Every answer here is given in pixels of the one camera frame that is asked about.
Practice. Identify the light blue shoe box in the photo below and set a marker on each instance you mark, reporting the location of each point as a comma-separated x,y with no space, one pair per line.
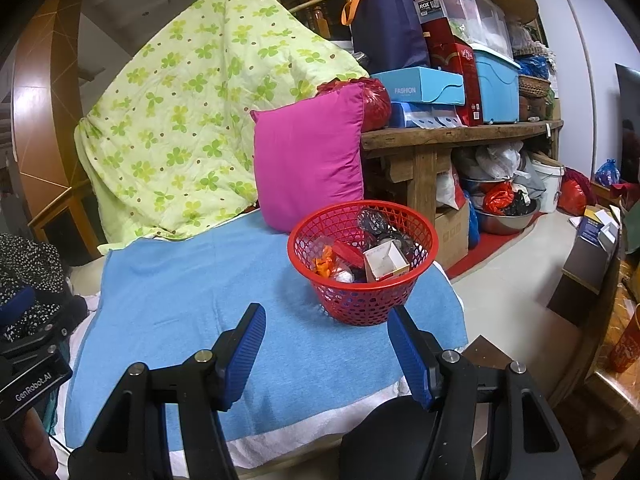
415,87

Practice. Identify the wooden cabinet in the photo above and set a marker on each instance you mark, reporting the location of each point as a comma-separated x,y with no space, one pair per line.
45,110

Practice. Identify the blue white tissue pack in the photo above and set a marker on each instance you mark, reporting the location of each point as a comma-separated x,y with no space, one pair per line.
420,115

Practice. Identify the pink pillow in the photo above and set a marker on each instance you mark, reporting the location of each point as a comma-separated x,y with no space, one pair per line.
310,160

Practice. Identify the metal basin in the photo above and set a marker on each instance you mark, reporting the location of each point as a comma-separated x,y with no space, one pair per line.
505,222

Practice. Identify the light blue storage bin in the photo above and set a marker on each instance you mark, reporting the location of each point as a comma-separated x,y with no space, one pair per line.
495,90

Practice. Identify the black white dotted garment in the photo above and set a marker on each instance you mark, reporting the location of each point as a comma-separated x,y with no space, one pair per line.
35,265

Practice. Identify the slim blue plastic bag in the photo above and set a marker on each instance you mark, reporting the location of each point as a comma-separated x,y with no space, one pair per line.
471,225

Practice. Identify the clear plastic storage box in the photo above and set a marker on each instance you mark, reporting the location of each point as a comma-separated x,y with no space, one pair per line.
470,10

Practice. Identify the tall red gift box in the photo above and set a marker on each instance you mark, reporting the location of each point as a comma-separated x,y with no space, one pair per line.
455,60

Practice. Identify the green clover print quilt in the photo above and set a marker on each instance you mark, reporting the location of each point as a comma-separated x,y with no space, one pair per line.
200,85

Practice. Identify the white plastic bag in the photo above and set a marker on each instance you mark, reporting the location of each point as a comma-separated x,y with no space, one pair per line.
500,157

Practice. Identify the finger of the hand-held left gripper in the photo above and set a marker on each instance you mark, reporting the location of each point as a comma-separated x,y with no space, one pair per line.
17,302

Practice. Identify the navy white cartons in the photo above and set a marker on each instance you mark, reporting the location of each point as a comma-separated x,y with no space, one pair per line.
592,225

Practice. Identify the blue blanket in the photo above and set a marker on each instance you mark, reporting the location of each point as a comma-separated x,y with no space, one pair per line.
200,280

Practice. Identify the red floor mat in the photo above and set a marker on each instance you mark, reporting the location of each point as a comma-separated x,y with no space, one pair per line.
480,260

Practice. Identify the orange wrapper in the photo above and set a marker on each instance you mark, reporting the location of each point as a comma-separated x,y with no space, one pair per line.
326,262

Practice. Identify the wicker basket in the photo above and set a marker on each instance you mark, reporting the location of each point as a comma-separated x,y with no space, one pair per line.
532,87

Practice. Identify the large red plastic sack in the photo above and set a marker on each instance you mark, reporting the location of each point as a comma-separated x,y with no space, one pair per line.
377,105

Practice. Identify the person's left hand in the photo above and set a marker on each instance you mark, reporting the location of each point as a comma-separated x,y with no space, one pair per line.
37,440

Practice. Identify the brown cardboard box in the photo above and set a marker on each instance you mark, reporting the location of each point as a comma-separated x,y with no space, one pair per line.
450,235

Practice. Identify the red bag in basin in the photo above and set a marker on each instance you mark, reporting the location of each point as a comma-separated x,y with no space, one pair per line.
497,200

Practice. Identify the dark brown stool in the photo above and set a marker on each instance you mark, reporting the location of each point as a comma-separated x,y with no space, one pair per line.
492,352

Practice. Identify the rough wooden table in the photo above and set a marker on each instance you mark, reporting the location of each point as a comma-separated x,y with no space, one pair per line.
450,135

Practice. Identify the red plastic basket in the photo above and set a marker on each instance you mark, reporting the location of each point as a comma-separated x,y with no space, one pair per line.
365,305

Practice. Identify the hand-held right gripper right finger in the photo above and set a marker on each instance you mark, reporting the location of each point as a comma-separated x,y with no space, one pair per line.
407,355

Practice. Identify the black television screen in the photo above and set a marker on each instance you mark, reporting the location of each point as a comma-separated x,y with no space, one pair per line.
629,110

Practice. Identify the brown wooden side table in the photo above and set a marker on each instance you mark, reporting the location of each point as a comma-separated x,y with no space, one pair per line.
600,400

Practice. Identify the knotted blue plastic bag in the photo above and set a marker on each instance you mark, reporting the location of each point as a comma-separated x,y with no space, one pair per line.
607,174

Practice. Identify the white plastic bucket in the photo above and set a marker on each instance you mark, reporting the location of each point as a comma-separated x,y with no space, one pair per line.
547,185

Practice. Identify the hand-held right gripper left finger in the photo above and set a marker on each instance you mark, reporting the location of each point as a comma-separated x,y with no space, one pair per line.
245,355

